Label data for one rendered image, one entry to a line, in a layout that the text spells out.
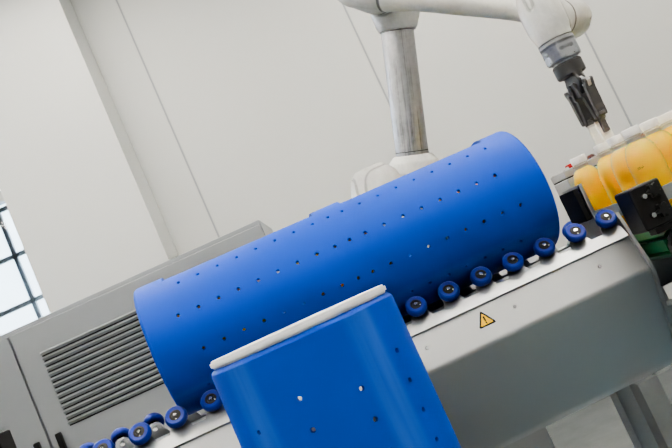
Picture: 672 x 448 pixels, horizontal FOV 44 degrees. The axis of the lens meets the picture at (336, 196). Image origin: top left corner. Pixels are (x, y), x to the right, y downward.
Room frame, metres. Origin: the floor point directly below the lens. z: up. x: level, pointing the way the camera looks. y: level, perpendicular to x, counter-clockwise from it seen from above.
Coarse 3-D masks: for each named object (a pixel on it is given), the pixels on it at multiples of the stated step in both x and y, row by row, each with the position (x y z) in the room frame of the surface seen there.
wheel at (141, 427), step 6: (132, 426) 1.64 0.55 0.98; (138, 426) 1.64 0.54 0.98; (144, 426) 1.64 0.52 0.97; (132, 432) 1.64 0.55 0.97; (138, 432) 1.63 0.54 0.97; (144, 432) 1.63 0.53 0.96; (150, 432) 1.64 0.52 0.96; (132, 438) 1.63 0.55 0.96; (138, 438) 1.63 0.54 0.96; (144, 438) 1.63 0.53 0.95; (138, 444) 1.63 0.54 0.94
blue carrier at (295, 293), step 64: (384, 192) 1.75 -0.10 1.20; (448, 192) 1.72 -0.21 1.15; (512, 192) 1.72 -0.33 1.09; (256, 256) 1.69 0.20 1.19; (320, 256) 1.67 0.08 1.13; (384, 256) 1.68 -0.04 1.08; (448, 256) 1.71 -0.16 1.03; (192, 320) 1.63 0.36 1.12; (256, 320) 1.64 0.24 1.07; (192, 384) 1.65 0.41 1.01
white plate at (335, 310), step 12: (372, 288) 1.24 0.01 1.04; (384, 288) 1.20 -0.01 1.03; (348, 300) 1.12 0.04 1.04; (360, 300) 1.13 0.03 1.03; (324, 312) 1.10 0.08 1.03; (336, 312) 1.10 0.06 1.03; (300, 324) 1.09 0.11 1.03; (312, 324) 1.09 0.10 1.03; (276, 336) 1.09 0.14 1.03; (288, 336) 1.09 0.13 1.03; (240, 348) 1.21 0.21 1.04; (252, 348) 1.10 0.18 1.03; (264, 348) 1.09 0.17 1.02; (216, 360) 1.15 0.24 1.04; (228, 360) 1.12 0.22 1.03
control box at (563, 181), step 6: (594, 156) 2.17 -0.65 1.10; (588, 162) 2.15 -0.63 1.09; (594, 162) 2.15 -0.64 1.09; (570, 168) 2.15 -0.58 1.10; (558, 174) 2.18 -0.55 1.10; (564, 174) 2.14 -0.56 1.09; (570, 174) 2.14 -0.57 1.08; (552, 180) 2.23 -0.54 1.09; (558, 180) 2.19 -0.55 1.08; (564, 180) 2.16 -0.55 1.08; (570, 180) 2.14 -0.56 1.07; (558, 186) 2.21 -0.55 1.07; (564, 186) 2.18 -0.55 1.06; (570, 186) 2.14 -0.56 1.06; (558, 192) 2.23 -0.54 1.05
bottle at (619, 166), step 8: (616, 144) 1.83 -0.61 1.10; (624, 144) 1.83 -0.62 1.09; (616, 152) 1.83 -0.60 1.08; (624, 152) 1.82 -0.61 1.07; (616, 160) 1.83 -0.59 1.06; (624, 160) 1.81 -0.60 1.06; (616, 168) 1.83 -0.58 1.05; (624, 168) 1.82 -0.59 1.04; (616, 176) 1.84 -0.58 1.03; (624, 176) 1.82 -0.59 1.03; (624, 184) 1.83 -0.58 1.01; (632, 184) 1.82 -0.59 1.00
